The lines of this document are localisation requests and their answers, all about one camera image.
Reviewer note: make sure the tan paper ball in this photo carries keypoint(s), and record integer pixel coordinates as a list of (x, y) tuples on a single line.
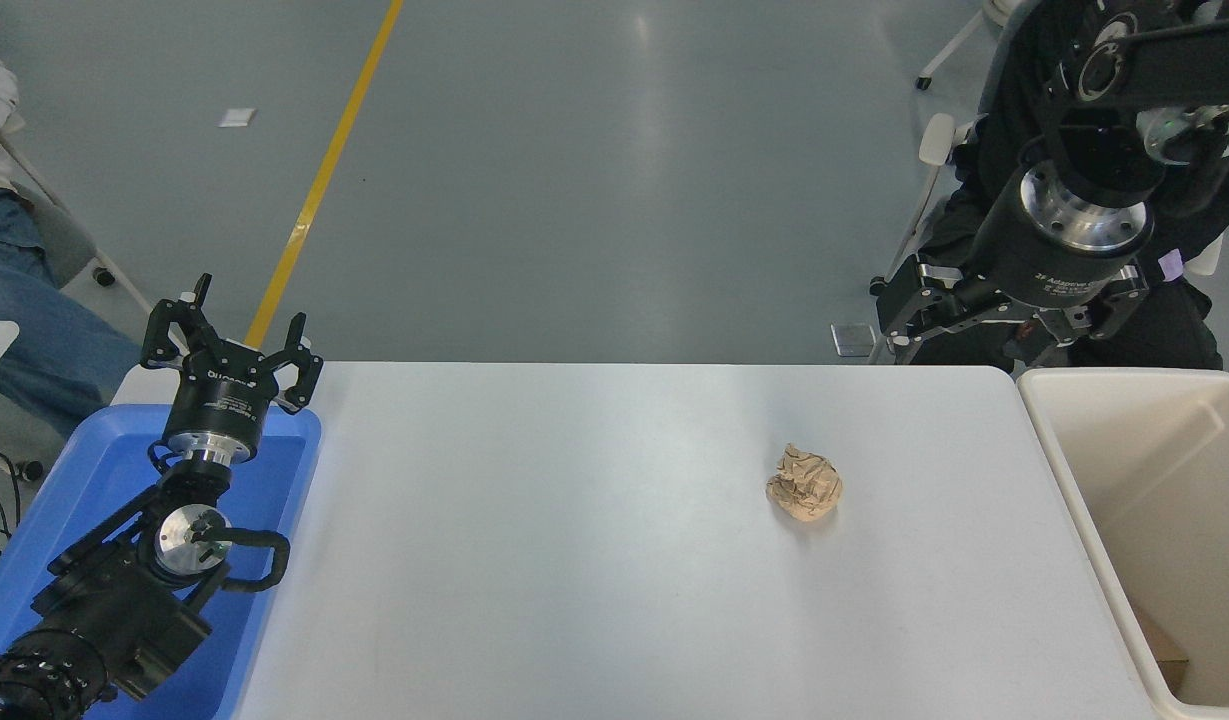
[(804, 485)]

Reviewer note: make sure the white paper scrap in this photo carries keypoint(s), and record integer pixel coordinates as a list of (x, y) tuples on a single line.
[(237, 118)]

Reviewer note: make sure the brown cardboard piece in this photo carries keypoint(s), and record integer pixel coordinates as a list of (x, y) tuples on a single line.
[(1164, 650)]

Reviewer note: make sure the clear plastic floor plate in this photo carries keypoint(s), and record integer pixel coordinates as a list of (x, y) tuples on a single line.
[(854, 340)]

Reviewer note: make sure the blue plastic tray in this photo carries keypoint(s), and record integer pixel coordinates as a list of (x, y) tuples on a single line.
[(104, 460)]

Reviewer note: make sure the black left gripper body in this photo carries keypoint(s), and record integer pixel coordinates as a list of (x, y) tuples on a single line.
[(222, 395)]

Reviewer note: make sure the grey wheeled chair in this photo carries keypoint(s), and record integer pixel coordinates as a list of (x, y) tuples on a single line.
[(59, 235)]

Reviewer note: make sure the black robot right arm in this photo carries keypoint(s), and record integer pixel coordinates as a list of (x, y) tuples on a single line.
[(1104, 160)]

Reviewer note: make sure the large pale plastic bin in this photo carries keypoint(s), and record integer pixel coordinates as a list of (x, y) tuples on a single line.
[(1124, 450)]

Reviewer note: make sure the white chair base with castor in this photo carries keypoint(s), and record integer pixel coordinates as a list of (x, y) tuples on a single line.
[(949, 50)]

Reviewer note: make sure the person in black top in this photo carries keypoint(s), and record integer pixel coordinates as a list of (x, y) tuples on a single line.
[(1174, 335)]

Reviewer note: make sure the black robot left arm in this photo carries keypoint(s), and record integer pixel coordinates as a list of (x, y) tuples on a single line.
[(124, 610)]

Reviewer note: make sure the person in blue trousers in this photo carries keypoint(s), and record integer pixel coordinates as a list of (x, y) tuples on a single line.
[(44, 340)]

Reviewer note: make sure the white-armed grey office chair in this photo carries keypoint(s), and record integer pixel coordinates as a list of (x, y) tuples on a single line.
[(937, 138)]

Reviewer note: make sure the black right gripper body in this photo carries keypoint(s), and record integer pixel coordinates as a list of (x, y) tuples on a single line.
[(1054, 275)]

